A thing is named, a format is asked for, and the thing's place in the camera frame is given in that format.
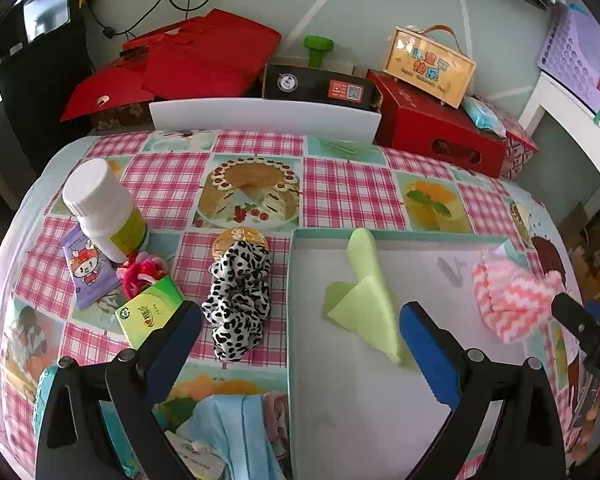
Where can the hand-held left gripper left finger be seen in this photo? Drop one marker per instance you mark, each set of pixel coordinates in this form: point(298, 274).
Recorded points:
point(175, 345)

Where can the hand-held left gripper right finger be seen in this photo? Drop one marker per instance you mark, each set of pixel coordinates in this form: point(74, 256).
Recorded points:
point(430, 355)

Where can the pink chevron cloth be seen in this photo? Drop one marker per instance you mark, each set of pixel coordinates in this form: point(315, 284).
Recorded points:
point(510, 300)

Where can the shallow teal box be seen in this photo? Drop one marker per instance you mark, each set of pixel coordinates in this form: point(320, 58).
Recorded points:
point(420, 270)

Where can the teal plastic toy case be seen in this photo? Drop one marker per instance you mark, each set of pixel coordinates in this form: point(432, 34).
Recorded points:
point(115, 435)

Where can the small green box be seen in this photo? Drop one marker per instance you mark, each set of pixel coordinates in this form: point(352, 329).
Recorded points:
point(147, 310)

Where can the black and white spotted scrunchie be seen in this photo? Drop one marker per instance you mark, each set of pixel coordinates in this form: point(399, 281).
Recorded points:
point(235, 300)

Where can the light green cloth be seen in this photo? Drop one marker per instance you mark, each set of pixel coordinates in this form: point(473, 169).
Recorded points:
point(365, 305)

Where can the cardboard box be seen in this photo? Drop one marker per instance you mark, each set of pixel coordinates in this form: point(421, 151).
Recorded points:
point(580, 230)

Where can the light blue cloth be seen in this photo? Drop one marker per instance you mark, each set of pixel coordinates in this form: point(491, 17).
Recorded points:
point(235, 435)

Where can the purple cartoon packet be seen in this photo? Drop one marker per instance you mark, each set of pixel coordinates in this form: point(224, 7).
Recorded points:
point(87, 270)

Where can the white packet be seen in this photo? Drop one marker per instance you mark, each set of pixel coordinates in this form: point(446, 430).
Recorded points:
point(195, 460)

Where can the pink floral cloth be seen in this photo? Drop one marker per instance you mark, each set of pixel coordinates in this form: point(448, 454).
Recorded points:
point(276, 420)

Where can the white plastic bottle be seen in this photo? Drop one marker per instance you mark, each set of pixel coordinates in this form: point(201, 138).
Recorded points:
point(105, 210)

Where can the red patterned box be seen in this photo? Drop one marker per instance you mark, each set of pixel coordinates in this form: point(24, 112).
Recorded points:
point(520, 150)

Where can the white shelf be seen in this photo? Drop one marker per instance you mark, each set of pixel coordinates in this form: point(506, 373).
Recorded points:
point(555, 95)

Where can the wet wipes pack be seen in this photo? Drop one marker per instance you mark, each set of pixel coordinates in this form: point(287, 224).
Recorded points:
point(482, 112)

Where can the red carton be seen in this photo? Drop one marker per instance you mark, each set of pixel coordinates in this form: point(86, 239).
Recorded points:
point(420, 115)

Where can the white board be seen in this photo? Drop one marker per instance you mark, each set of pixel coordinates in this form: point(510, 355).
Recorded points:
point(265, 117)

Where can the red floral gift box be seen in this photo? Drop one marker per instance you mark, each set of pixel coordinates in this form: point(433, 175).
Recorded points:
point(105, 90)

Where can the purple plastic basket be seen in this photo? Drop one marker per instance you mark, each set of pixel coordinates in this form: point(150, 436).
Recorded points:
point(575, 50)

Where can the black furniture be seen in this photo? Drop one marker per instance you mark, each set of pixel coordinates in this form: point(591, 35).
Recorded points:
point(35, 90)

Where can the long black box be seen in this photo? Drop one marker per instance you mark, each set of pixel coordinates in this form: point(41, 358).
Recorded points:
point(305, 82)

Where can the green dumbbell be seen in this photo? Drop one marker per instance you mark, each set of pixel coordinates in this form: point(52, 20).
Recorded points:
point(317, 45)

